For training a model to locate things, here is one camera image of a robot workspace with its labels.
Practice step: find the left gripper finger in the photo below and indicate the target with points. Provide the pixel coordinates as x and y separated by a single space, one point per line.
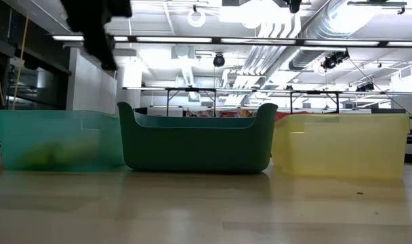
97 51
107 51

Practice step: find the yellow candy pack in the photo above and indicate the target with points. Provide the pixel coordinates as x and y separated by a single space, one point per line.
40 156
79 152

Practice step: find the yellow translucent bin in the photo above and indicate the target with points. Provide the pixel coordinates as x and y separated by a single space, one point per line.
341 145

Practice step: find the black spotlight cluster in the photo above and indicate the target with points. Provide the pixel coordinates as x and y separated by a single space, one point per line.
334 59

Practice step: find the light green translucent bin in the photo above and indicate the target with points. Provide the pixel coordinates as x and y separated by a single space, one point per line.
60 128

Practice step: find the black ceiling spotlight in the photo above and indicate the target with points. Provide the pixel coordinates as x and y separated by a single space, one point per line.
365 87
219 60

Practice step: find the red white striped object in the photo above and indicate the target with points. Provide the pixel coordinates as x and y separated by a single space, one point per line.
192 114

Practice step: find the orange background object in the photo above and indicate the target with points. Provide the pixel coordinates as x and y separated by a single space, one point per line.
245 113

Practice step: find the dark teal plastic bin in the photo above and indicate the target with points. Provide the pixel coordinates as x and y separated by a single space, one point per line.
196 149

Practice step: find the silver air duct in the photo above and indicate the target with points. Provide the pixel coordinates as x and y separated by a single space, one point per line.
328 27

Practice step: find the ceiling strip light rail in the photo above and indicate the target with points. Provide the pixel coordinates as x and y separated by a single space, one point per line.
172 39

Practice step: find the black folding table frame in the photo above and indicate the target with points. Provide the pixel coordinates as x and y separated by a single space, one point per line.
314 92
190 89

